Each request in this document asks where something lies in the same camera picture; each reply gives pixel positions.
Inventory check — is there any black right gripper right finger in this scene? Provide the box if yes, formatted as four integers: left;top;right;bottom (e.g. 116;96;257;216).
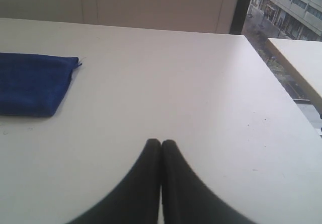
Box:
162;140;253;223

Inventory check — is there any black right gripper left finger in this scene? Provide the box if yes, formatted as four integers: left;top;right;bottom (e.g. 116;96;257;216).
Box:
70;139;161;223

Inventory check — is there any blue microfibre towel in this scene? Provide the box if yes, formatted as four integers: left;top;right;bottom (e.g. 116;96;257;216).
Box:
1;53;81;117

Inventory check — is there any white side table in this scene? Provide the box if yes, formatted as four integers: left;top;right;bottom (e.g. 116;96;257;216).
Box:
266;38;321;113

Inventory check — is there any black window frame post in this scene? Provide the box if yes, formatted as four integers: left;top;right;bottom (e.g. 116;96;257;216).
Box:
229;0;251;35

